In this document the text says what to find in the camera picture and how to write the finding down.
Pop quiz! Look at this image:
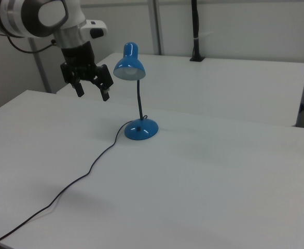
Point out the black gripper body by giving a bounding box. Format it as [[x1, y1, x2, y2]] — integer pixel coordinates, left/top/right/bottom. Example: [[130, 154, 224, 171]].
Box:
[[60, 40, 115, 91]]

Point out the blue gooseneck desk lamp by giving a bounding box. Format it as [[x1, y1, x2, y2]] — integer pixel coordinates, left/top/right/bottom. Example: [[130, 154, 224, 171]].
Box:
[[113, 41, 159, 142]]

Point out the grey partition post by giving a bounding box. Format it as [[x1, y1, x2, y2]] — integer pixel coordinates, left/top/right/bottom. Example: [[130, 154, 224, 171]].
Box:
[[147, 0, 165, 56]]

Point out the black lamp power cable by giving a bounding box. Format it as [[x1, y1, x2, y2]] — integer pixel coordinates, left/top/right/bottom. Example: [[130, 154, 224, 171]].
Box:
[[0, 121, 135, 246]]

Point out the black clamped mounting pole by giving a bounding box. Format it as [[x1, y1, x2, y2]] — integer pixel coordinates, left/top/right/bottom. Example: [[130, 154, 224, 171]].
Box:
[[189, 0, 205, 62]]

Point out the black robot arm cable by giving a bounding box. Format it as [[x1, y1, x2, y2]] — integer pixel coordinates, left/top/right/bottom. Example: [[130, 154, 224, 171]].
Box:
[[6, 35, 57, 54]]

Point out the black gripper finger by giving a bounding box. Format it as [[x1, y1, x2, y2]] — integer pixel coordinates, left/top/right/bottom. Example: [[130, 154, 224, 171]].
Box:
[[90, 75, 111, 103], [70, 72, 86, 98]]

